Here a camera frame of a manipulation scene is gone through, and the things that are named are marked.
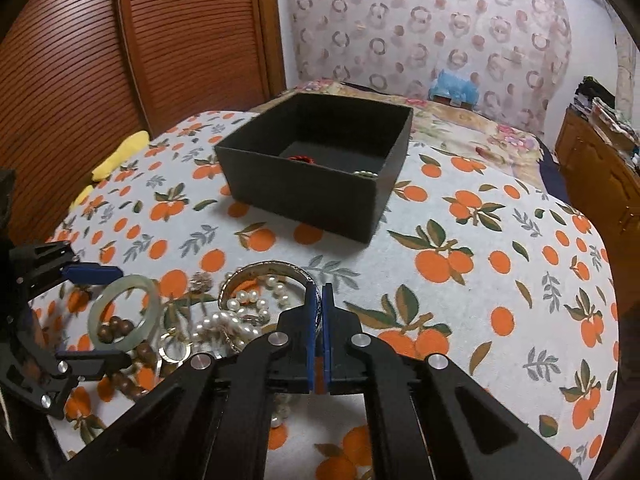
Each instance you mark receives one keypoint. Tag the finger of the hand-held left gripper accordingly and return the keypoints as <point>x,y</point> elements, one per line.
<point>95,364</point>
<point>92,273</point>

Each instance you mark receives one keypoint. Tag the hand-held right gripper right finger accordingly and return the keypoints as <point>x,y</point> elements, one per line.
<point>328,332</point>

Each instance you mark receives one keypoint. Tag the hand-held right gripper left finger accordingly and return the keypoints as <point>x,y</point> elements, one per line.
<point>312,332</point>

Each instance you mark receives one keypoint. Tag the pale jade bangle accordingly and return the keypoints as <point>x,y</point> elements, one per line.
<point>125,283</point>

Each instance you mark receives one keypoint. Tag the gold bangle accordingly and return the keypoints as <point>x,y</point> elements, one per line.
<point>265,266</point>

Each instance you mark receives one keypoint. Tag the black jewelry box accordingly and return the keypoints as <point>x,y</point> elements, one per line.
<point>300,200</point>

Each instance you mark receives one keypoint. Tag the thin gold hoop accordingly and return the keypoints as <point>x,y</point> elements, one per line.
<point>176,360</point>

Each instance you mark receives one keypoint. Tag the flower shaped brooch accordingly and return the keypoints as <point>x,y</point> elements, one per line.
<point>201,280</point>

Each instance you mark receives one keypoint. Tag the yellow plush toy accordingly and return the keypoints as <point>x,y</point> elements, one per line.
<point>120,155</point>

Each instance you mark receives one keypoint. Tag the wooden slatted wardrobe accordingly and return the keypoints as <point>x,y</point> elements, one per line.
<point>175,35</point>

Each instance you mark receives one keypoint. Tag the floral blanket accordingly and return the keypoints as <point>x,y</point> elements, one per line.
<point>450,125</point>

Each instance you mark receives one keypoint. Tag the small cardboard box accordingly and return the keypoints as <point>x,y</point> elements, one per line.
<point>465,104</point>

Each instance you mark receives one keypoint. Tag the dark blue bed sheet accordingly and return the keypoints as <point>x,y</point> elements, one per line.
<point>547,165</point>

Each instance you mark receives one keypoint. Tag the blue plastic bag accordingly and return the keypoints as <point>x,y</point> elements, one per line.
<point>457,85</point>

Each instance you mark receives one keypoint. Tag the wooden side cabinet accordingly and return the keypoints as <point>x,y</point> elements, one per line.
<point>590,160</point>

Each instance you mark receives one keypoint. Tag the circle print sheer curtain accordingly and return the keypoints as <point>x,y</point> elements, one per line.
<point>400,20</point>

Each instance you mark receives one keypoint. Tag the stack of folded clothes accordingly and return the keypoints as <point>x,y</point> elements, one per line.
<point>605,105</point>

